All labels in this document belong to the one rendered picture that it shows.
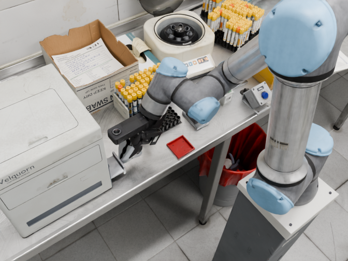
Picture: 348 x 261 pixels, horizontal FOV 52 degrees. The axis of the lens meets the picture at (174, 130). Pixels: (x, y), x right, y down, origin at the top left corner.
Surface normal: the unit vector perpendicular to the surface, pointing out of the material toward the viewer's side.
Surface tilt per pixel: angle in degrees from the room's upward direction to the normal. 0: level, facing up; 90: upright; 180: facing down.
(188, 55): 90
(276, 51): 82
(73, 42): 87
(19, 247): 0
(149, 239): 0
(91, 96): 88
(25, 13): 90
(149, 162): 0
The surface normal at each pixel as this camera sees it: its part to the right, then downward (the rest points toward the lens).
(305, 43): -0.68, 0.46
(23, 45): 0.59, 0.65
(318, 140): 0.08, -0.73
